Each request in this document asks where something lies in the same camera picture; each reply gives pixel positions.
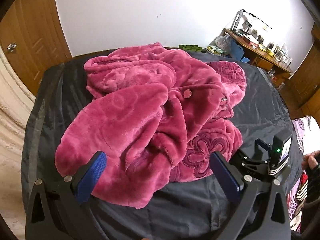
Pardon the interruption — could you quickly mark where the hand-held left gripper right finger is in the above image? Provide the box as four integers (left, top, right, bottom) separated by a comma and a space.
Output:
207, 151, 292, 240

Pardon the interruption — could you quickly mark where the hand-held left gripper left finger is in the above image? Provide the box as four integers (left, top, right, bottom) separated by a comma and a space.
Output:
25, 151, 108, 240

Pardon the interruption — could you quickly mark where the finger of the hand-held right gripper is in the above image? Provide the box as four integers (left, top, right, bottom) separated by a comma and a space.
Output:
254, 139, 271, 159
236, 149, 251, 165

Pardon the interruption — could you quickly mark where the pink fleece jacket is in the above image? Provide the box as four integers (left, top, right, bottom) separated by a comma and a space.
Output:
55, 42, 247, 209

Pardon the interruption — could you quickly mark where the person's right forearm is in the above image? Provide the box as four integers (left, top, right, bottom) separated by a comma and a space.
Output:
304, 175, 320, 230

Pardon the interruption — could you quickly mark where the person's right hand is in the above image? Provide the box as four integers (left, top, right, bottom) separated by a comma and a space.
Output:
301, 150, 320, 179

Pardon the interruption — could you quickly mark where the dark grey bed cover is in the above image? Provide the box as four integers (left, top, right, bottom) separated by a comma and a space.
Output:
21, 47, 304, 240

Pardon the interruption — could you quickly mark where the wooden cabinet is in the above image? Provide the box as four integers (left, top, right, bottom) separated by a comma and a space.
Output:
291, 22, 320, 117

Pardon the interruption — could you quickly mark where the cream curtain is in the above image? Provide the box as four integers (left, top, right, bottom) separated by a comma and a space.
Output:
0, 45, 38, 230

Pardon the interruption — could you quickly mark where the wooden desk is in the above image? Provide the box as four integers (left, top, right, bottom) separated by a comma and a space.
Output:
222, 27, 293, 80

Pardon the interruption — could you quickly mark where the blue box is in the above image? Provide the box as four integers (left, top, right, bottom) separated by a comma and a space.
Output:
230, 40, 245, 60

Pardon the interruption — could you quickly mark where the printed plastic bag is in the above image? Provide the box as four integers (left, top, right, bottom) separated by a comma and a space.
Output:
206, 45, 227, 55

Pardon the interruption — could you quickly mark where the white plastic bag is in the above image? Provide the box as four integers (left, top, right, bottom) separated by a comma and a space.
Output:
214, 35, 233, 53

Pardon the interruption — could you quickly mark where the green cloth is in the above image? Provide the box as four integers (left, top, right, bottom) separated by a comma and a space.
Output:
178, 44, 203, 53

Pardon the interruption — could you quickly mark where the wooden door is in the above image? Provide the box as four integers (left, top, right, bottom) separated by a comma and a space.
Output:
0, 0, 73, 88

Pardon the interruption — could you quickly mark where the clear frame stand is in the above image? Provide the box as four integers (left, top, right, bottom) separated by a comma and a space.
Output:
234, 9, 273, 37

